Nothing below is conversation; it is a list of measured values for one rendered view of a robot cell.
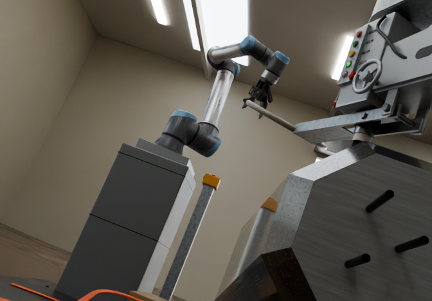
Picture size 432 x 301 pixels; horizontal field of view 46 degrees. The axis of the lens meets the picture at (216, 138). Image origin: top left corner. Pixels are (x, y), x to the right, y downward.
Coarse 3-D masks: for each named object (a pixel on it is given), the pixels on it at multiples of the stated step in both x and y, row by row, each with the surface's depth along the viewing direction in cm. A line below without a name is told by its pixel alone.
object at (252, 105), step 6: (246, 102) 263; (252, 102) 257; (252, 108) 255; (258, 108) 250; (264, 114) 248; (270, 114) 245; (276, 120) 244; (282, 120) 243; (288, 126) 243; (294, 126) 244; (318, 144) 249; (324, 144) 254
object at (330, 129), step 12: (384, 108) 183; (396, 108) 183; (324, 120) 223; (336, 120) 214; (348, 120) 206; (360, 120) 199; (372, 120) 193; (408, 120) 186; (420, 120) 186; (300, 132) 239; (312, 132) 233; (324, 132) 227; (336, 132) 221; (348, 132) 215; (384, 132) 201; (396, 132) 195
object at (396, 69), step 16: (384, 16) 207; (400, 48) 191; (416, 48) 183; (384, 64) 195; (400, 64) 186; (416, 64) 179; (384, 80) 191; (400, 80) 182; (416, 80) 176; (384, 96) 194; (400, 96) 189; (416, 96) 185; (384, 112) 184; (416, 112) 196
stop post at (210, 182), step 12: (204, 180) 381; (216, 180) 381; (204, 192) 381; (204, 204) 378; (192, 216) 376; (192, 228) 373; (192, 240) 370; (180, 252) 368; (180, 264) 365; (168, 276) 363; (168, 288) 361; (168, 300) 358
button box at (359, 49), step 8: (368, 24) 215; (368, 32) 215; (352, 40) 220; (360, 40) 215; (352, 48) 217; (360, 48) 212; (360, 56) 211; (344, 64) 217; (352, 64) 211; (344, 80) 211; (352, 80) 208
